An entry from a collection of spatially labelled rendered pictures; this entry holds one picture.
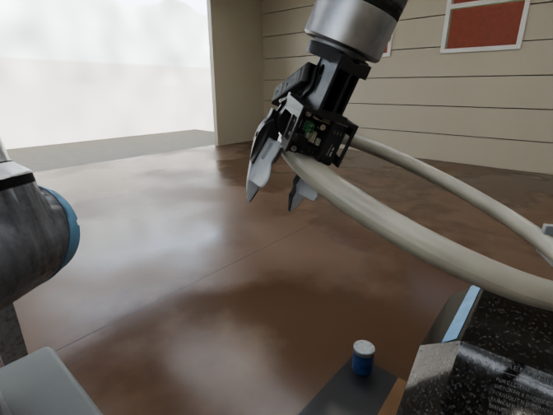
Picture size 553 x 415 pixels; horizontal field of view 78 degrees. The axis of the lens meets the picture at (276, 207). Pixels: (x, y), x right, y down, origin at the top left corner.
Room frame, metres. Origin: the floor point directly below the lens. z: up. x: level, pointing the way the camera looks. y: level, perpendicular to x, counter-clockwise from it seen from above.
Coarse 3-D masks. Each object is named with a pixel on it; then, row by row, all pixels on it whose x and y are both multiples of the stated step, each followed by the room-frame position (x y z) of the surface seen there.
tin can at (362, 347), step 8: (360, 344) 1.34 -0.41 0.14; (368, 344) 1.34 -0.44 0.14; (360, 352) 1.29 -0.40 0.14; (368, 352) 1.29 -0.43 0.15; (352, 360) 1.33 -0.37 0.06; (360, 360) 1.29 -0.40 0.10; (368, 360) 1.28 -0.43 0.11; (352, 368) 1.32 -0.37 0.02; (360, 368) 1.29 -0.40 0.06; (368, 368) 1.28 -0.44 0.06
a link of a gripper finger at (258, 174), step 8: (272, 144) 0.43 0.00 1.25; (280, 144) 0.42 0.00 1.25; (264, 152) 0.43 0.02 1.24; (272, 152) 0.42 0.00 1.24; (280, 152) 0.44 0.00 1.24; (256, 160) 0.43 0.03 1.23; (264, 160) 0.43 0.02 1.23; (272, 160) 0.42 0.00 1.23; (256, 168) 0.43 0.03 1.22; (264, 168) 0.42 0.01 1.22; (248, 176) 0.44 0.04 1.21; (256, 176) 0.43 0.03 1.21; (264, 176) 0.40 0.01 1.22; (248, 184) 0.44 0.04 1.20; (256, 184) 0.44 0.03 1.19; (264, 184) 0.40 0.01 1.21; (248, 192) 0.44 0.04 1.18; (256, 192) 0.44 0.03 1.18; (248, 200) 0.44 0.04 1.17
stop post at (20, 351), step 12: (0, 312) 1.05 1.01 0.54; (12, 312) 1.08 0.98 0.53; (0, 324) 1.04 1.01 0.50; (12, 324) 1.07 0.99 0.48; (0, 336) 1.04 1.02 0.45; (12, 336) 1.06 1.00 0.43; (0, 348) 1.03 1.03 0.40; (12, 348) 1.05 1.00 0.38; (24, 348) 1.08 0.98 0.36; (12, 360) 1.05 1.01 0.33
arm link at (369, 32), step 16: (320, 0) 0.40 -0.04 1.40; (336, 0) 0.38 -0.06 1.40; (352, 0) 0.37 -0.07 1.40; (320, 16) 0.39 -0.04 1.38; (336, 16) 0.38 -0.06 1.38; (352, 16) 0.37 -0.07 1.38; (368, 16) 0.37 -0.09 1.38; (384, 16) 0.38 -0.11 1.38; (320, 32) 0.39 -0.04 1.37; (336, 32) 0.38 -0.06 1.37; (352, 32) 0.37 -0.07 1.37; (368, 32) 0.38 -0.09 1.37; (384, 32) 0.39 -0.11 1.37; (336, 48) 0.39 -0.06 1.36; (352, 48) 0.38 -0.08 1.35; (368, 48) 0.38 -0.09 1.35; (384, 48) 0.40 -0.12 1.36
